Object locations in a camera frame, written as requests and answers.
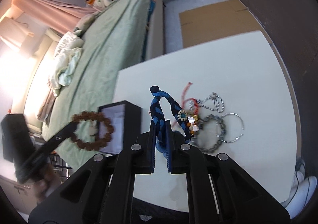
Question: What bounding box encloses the brown walnut bead bracelet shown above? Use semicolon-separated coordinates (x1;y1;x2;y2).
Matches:
69;110;114;152

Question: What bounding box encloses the silver bangle ring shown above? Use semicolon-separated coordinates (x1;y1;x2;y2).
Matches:
219;112;246;143

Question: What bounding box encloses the black jewelry box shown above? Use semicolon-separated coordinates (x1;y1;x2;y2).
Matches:
98;100;141;155

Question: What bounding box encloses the left hand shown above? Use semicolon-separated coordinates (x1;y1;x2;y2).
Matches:
32;164;61;204

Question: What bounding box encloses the white crumpled duvet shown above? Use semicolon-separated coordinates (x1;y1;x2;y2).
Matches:
37;30;84;123

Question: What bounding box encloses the green bed blanket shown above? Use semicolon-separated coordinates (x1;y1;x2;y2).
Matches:
42;0;151;141

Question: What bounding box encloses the white bedside lamp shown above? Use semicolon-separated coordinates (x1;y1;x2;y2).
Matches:
1;17;34;55

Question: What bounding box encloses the flat brown cardboard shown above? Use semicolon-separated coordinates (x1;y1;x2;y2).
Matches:
179;0;271;48

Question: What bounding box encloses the grey chunky chain bracelet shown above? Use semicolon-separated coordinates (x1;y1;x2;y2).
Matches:
194;114;228;154

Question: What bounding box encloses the silver ball chain necklace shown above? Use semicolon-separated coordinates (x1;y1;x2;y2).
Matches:
189;92;225;117

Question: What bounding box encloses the white bed frame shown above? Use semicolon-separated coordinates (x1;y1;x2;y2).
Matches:
144;0;164;61

